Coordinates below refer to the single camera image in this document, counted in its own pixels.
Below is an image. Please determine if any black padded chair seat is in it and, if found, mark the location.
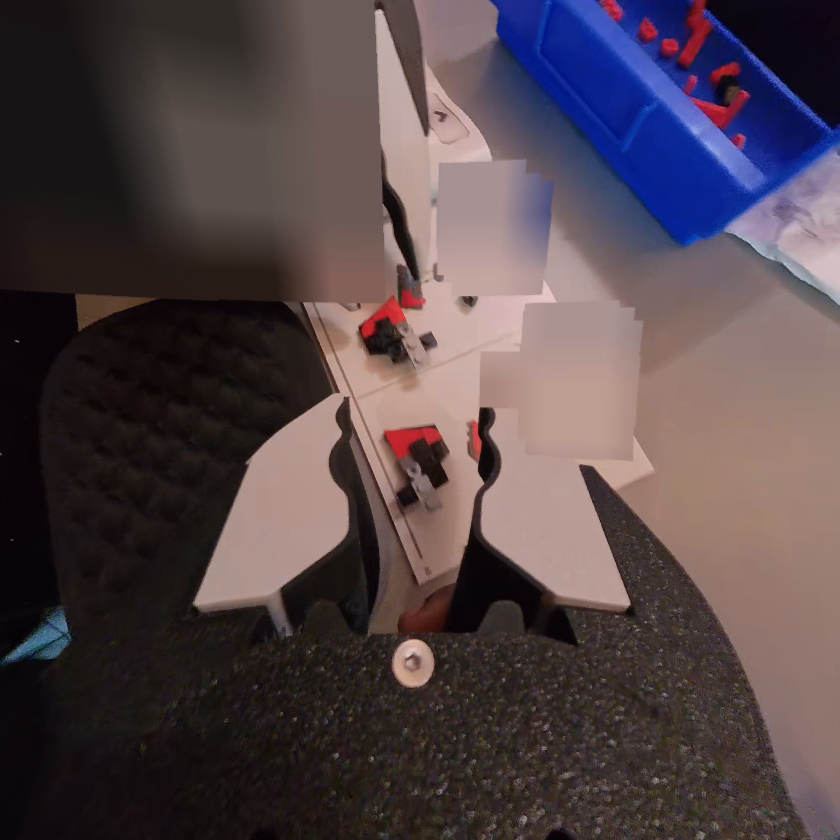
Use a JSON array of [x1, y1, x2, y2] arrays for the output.
[[38, 298, 358, 634]]

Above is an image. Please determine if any red and black brick assembly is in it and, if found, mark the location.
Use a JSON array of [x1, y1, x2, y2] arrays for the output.
[[395, 262, 427, 311]]

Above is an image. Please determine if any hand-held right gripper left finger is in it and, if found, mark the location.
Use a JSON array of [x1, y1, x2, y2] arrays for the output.
[[192, 394, 382, 637]]

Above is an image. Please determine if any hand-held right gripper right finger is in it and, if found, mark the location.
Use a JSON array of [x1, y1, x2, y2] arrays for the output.
[[448, 407, 634, 634]]

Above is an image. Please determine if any pile of red bricks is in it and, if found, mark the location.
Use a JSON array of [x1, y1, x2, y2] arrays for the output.
[[600, 0, 752, 152]]

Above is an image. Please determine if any white instruction booklet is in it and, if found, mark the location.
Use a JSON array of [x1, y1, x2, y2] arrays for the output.
[[302, 39, 657, 585]]

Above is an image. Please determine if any small clear plastic bag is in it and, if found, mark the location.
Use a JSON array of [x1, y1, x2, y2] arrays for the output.
[[430, 92, 472, 144]]

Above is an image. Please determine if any blue plastic bin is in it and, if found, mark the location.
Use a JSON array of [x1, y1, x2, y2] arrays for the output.
[[492, 0, 840, 247]]

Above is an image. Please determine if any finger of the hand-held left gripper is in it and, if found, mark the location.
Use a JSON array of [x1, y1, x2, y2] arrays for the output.
[[374, 8, 439, 294]]

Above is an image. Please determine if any person's right hand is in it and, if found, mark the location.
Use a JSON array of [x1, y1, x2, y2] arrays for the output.
[[399, 584, 455, 634]]

